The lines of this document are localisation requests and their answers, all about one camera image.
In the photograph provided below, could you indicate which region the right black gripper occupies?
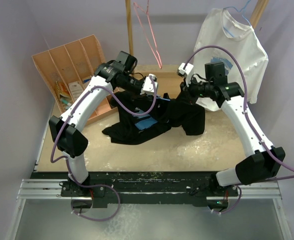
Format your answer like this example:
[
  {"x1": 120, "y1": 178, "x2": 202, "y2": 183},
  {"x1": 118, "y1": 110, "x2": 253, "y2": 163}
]
[{"x1": 176, "y1": 75, "x2": 213, "y2": 105}]

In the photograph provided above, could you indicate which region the blue wire hanger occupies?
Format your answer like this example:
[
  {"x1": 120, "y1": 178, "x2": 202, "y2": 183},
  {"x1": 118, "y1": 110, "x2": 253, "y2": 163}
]
[{"x1": 156, "y1": 95, "x2": 171, "y2": 102}]

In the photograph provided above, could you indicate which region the black t-shirt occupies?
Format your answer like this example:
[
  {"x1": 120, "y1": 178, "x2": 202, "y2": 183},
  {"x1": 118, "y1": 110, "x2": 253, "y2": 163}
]
[{"x1": 102, "y1": 93, "x2": 205, "y2": 145}]

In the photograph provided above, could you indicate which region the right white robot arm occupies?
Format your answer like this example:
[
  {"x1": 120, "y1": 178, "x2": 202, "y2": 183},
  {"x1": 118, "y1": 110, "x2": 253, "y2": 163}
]
[{"x1": 177, "y1": 62, "x2": 286, "y2": 196}]

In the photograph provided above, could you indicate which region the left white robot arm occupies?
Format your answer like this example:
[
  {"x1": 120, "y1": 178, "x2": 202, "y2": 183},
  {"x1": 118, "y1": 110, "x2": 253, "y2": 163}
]
[{"x1": 49, "y1": 51, "x2": 145, "y2": 197}]

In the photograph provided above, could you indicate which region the white t-shirt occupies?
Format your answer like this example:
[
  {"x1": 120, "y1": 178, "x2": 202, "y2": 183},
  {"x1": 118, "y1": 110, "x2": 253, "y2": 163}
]
[{"x1": 193, "y1": 8, "x2": 269, "y2": 104}]

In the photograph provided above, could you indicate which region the blue hanger under white shirt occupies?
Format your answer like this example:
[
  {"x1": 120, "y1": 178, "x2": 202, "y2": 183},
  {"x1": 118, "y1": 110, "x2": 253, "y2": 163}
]
[{"x1": 221, "y1": 0, "x2": 252, "y2": 38}]

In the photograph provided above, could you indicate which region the wooden clothes rack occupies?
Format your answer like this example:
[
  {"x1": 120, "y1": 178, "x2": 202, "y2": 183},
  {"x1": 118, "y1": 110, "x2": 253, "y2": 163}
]
[{"x1": 124, "y1": 0, "x2": 270, "y2": 101}]

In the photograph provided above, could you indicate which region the white paper card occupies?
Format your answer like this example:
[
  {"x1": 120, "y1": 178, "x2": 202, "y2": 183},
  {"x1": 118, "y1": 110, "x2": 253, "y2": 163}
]
[{"x1": 68, "y1": 81, "x2": 84, "y2": 101}]

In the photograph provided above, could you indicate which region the pink desk organizer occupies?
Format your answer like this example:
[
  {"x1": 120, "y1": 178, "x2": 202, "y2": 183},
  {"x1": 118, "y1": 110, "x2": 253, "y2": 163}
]
[{"x1": 32, "y1": 35, "x2": 106, "y2": 113}]

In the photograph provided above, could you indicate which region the spiral notebook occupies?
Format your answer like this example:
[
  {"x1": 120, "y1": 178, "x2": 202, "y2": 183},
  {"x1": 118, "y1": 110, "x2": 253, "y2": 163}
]
[{"x1": 55, "y1": 81, "x2": 71, "y2": 99}]

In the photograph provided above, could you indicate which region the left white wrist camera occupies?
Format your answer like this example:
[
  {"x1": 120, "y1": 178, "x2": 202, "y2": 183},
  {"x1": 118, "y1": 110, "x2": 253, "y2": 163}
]
[{"x1": 140, "y1": 73, "x2": 158, "y2": 95}]

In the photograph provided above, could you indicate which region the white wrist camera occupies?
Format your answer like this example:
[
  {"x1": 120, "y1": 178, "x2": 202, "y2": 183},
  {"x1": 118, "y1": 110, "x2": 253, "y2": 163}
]
[
  {"x1": 177, "y1": 62, "x2": 194, "y2": 87},
  {"x1": 140, "y1": 73, "x2": 158, "y2": 95}
]

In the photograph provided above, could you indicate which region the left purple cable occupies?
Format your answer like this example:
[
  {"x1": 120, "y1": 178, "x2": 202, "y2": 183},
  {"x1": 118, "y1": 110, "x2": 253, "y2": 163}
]
[{"x1": 49, "y1": 76, "x2": 158, "y2": 222}]

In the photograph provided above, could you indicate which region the purple cable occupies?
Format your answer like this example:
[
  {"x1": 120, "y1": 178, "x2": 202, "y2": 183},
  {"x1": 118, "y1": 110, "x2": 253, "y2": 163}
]
[
  {"x1": 49, "y1": 76, "x2": 158, "y2": 222},
  {"x1": 183, "y1": 44, "x2": 294, "y2": 216}
]

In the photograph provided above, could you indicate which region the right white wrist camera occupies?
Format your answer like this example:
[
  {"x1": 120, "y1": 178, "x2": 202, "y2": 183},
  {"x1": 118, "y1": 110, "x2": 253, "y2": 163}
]
[{"x1": 177, "y1": 62, "x2": 194, "y2": 87}]

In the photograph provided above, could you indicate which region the pink wire hanger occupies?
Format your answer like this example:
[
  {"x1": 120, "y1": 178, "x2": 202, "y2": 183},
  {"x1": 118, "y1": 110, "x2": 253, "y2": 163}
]
[{"x1": 133, "y1": 0, "x2": 163, "y2": 69}]

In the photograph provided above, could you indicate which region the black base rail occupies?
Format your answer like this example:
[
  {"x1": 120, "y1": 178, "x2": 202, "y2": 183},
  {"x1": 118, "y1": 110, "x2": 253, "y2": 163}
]
[{"x1": 29, "y1": 171, "x2": 242, "y2": 208}]

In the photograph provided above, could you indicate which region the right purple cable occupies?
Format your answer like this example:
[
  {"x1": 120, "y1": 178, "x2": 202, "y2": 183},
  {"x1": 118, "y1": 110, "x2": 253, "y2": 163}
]
[{"x1": 183, "y1": 44, "x2": 294, "y2": 216}]

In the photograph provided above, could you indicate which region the aluminium frame rail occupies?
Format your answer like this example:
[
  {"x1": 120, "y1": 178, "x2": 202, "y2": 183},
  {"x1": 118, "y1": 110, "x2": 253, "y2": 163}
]
[{"x1": 5, "y1": 179, "x2": 293, "y2": 240}]

